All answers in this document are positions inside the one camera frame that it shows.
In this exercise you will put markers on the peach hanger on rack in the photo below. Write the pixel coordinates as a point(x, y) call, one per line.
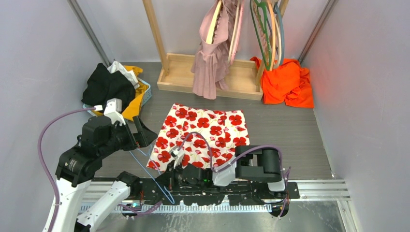
point(273, 34)

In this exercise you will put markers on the white garment in basket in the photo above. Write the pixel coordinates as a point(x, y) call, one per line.
point(130, 72)

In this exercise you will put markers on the pink pleated skirt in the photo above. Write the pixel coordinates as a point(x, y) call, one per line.
point(211, 64)

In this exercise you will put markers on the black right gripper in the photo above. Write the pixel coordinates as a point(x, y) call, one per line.
point(170, 177)

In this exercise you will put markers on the black garment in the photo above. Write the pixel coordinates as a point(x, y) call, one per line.
point(103, 86)

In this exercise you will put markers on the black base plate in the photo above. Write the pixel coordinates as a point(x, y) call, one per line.
point(236, 193)

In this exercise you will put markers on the orange garment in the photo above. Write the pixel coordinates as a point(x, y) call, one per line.
point(290, 84)

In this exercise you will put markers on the yellow garment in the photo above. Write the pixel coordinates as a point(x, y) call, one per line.
point(130, 107)

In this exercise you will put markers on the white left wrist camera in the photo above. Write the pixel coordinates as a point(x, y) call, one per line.
point(112, 111)

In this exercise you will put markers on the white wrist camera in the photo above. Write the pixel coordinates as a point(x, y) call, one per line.
point(178, 154)
point(112, 111)

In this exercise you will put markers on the red poppy print garment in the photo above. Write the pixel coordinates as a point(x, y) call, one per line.
point(208, 137)

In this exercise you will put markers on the beige plastic hanger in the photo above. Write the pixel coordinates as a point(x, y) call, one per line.
point(214, 18)

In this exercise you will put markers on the cream hanger on rack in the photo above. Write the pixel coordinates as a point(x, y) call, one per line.
point(278, 43)

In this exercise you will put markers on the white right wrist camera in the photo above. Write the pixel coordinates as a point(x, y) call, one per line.
point(178, 154)

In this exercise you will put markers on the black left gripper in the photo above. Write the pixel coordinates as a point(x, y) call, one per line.
point(143, 137)

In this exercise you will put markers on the teal hanger on rack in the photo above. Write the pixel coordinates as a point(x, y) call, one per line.
point(282, 35)

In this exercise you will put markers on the blue plastic basket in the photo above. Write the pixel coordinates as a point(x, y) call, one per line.
point(146, 96)

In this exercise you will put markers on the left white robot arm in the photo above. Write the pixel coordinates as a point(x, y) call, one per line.
point(74, 174)

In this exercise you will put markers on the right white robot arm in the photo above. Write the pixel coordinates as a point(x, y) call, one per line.
point(250, 164)

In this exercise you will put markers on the wooden hanger rack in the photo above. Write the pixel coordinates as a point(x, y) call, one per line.
point(243, 79)

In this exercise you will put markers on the pink hanger on rack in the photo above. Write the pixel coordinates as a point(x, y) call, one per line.
point(236, 30)

